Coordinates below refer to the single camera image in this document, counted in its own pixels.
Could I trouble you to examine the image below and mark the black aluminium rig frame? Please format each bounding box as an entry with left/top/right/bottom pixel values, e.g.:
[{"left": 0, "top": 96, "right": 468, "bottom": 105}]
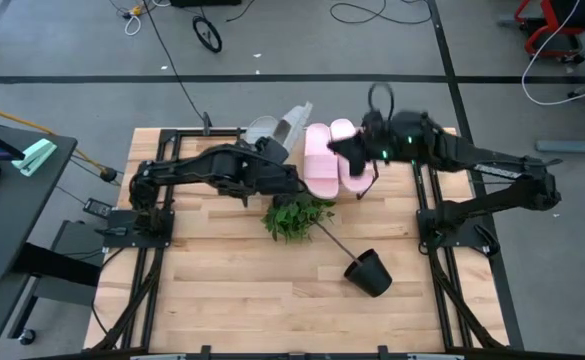
[{"left": 89, "top": 112, "right": 526, "bottom": 360}]

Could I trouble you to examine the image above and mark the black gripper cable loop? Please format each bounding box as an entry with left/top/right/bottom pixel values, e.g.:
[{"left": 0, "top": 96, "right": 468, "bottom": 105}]
[{"left": 368, "top": 82, "right": 396, "bottom": 121}]

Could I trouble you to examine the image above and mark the black box on floor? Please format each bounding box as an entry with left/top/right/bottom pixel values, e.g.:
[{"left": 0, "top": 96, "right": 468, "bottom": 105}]
[{"left": 169, "top": 0, "right": 243, "bottom": 8}]

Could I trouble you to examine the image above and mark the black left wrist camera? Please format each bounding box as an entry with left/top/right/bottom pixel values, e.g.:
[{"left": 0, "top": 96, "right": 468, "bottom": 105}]
[{"left": 255, "top": 137, "right": 291, "bottom": 164}]

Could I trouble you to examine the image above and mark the yellow cable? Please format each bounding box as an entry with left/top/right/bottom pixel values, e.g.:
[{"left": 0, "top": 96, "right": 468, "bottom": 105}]
[{"left": 0, "top": 102, "right": 104, "bottom": 174}]

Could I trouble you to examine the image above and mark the curved black floor cable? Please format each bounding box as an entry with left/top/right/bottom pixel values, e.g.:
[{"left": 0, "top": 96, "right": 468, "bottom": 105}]
[{"left": 329, "top": 0, "right": 433, "bottom": 25}]

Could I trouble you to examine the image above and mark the coiled black cable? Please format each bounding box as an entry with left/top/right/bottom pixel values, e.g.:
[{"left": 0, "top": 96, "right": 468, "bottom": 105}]
[{"left": 192, "top": 15, "right": 223, "bottom": 54}]

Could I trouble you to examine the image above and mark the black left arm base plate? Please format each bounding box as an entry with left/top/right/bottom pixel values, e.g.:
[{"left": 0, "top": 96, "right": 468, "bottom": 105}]
[{"left": 102, "top": 208, "right": 176, "bottom": 250}]

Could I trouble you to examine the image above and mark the pink slide sandal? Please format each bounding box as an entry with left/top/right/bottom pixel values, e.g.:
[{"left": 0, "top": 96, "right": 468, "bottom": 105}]
[
  {"left": 329, "top": 118, "right": 376, "bottom": 194},
  {"left": 303, "top": 123, "right": 341, "bottom": 200}
]

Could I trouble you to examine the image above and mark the black office desk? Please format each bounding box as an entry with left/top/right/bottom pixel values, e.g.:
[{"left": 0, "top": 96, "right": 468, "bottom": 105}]
[{"left": 0, "top": 122, "right": 103, "bottom": 360}]

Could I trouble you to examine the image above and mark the mint green stapler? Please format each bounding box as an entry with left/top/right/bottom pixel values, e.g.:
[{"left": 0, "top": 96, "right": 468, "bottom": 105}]
[{"left": 11, "top": 138, "right": 58, "bottom": 177}]

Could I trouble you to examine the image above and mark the long white cable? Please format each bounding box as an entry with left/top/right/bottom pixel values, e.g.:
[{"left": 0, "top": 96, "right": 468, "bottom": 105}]
[{"left": 520, "top": 0, "right": 585, "bottom": 107}]

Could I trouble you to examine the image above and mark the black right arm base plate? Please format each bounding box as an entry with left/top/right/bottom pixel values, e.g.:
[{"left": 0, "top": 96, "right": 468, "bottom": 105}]
[{"left": 416, "top": 208, "right": 493, "bottom": 250}]

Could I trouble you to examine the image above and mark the grey stand foot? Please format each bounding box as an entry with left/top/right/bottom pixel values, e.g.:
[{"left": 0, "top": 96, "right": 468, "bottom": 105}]
[{"left": 535, "top": 130, "right": 585, "bottom": 155}]

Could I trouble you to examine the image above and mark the red and black cart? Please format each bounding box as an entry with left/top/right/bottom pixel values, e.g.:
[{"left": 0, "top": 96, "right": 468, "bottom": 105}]
[{"left": 496, "top": 0, "right": 585, "bottom": 65}]

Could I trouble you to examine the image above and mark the short white cable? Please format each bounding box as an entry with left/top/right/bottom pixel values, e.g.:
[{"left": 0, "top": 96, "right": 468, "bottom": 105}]
[{"left": 123, "top": 13, "right": 143, "bottom": 37}]

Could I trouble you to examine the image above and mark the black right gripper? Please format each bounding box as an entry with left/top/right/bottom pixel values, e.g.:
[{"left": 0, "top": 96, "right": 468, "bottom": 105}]
[{"left": 327, "top": 109, "right": 426, "bottom": 178}]

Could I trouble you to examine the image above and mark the black power supply box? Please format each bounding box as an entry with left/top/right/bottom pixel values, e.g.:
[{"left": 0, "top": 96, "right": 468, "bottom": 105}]
[{"left": 82, "top": 198, "right": 114, "bottom": 220}]

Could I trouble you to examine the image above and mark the artificial green plant black pot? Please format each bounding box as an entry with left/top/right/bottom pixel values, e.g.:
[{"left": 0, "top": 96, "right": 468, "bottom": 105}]
[{"left": 260, "top": 193, "right": 394, "bottom": 300}]

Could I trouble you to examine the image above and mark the long black floor cable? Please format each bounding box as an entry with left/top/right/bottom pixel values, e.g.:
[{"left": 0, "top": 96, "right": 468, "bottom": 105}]
[{"left": 141, "top": 0, "right": 208, "bottom": 129}]

